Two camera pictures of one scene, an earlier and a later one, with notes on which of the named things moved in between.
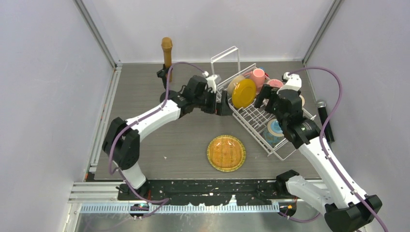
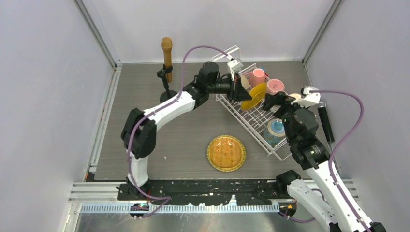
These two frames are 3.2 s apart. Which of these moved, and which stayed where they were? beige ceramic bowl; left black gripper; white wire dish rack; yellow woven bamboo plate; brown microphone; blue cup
Moved: beige ceramic bowl; left black gripper
Stayed: brown microphone; white wire dish rack; blue cup; yellow woven bamboo plate
